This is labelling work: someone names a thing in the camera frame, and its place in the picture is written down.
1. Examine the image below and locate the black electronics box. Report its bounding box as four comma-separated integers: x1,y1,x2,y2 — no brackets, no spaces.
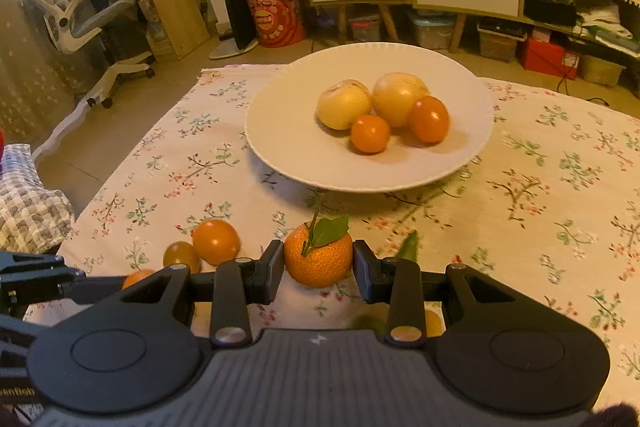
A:
524,0,578,26

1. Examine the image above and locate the checkered cloth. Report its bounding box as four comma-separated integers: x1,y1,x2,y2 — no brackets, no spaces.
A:
0,143,76,253

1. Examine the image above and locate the clear box blue lid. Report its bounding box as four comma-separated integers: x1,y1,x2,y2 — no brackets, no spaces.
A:
407,11,458,52

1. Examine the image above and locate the white plate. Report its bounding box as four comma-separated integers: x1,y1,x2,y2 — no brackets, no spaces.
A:
244,42,496,194

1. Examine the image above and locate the clear box dark lid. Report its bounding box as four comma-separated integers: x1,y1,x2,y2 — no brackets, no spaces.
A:
477,21,528,62

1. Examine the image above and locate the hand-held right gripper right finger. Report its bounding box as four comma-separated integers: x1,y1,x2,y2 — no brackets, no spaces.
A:
352,241,541,344

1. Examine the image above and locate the red printed bag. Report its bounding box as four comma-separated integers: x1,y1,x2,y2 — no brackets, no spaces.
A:
240,0,307,48

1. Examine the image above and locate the floral tablecloth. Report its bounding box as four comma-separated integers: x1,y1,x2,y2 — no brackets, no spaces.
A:
22,64,640,413

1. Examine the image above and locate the small clear storage box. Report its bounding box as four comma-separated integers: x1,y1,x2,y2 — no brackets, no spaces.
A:
348,14,383,42

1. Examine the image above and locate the oval orange tomato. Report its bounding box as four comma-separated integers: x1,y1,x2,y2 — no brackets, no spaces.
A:
408,95,450,144

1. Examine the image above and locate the large yellow round fruit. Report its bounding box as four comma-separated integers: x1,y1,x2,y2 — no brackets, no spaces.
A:
372,72,431,128
316,79,373,130

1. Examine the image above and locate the white office chair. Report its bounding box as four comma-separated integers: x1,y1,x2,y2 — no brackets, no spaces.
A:
14,0,157,109

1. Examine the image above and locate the long low cabinet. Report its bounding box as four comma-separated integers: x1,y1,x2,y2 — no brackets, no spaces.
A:
520,0,640,58

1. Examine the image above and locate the loose green leaf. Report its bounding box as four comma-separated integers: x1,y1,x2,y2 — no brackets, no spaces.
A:
395,231,420,264

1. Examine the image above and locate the patterned curtain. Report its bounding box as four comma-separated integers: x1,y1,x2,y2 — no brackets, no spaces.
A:
0,0,106,142

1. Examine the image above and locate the brownish green tomato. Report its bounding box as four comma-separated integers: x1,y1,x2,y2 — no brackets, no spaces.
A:
163,241,202,273

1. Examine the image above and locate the black flat panel heater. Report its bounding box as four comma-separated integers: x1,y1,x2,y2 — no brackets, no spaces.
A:
209,0,261,60

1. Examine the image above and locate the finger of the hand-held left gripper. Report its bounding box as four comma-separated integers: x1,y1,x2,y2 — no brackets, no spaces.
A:
0,251,66,275
0,271,126,308

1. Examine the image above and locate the green lime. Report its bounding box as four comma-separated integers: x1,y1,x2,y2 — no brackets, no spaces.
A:
350,313,388,338

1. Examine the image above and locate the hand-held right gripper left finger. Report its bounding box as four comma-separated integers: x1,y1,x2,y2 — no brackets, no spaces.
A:
100,239,286,348

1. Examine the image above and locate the small brown round fruit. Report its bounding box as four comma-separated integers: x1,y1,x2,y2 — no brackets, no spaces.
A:
425,308,446,338

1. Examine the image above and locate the leafy tangerine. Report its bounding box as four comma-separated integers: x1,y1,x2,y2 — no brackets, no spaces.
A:
283,208,355,289

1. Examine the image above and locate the red cardboard box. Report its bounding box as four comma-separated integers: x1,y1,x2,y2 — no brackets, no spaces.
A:
516,36,582,80

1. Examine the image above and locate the beige storage box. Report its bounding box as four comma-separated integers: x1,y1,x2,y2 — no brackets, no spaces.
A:
577,54,627,88

